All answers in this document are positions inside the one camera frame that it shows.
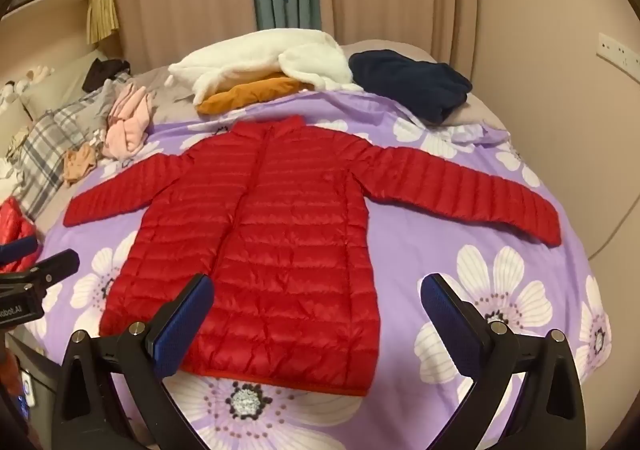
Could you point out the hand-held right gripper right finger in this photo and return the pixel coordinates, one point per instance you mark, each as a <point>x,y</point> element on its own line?
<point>452,325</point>

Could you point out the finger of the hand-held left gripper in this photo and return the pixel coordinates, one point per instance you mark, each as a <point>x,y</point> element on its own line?
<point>17,249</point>
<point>50,266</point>

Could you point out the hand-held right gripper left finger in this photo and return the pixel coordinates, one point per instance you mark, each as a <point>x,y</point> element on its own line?
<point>182,325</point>

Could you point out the red down jacket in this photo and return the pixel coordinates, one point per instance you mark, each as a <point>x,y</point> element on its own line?
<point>280,240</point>

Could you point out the small folded red jacket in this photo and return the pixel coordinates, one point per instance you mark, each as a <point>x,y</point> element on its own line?
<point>15,225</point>

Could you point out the blue-lit device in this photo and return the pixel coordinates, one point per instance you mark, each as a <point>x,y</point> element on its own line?
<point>28,387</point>

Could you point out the purple floral blanket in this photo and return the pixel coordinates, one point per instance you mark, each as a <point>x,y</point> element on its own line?
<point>410,240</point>

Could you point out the grey plaid bedding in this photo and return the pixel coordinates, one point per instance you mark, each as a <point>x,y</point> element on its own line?
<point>45,150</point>

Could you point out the beige small garment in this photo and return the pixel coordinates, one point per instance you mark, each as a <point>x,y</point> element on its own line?
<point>80,165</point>

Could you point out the pink garment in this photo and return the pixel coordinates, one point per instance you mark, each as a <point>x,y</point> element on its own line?
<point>127,125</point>

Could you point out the plush toys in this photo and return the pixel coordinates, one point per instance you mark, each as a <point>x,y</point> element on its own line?
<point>22,85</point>

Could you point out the grey pillow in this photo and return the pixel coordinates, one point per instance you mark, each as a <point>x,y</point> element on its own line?
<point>65,80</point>

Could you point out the dark brown garment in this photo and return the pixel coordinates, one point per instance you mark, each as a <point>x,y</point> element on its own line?
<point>105,72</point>

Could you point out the taupe bed sheet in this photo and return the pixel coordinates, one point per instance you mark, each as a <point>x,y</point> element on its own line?
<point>160,90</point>

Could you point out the orange garment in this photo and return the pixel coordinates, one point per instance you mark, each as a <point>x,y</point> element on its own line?
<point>245,95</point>

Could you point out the navy fleece garment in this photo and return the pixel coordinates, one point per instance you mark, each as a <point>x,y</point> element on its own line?
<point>405,80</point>

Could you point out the yellow fringed hanging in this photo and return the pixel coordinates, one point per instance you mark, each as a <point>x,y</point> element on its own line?
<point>102,12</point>

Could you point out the white fleece garment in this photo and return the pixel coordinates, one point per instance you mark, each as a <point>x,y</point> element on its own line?
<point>240,57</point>

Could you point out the white power strip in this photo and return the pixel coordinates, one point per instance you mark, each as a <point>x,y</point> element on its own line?
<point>620,50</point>

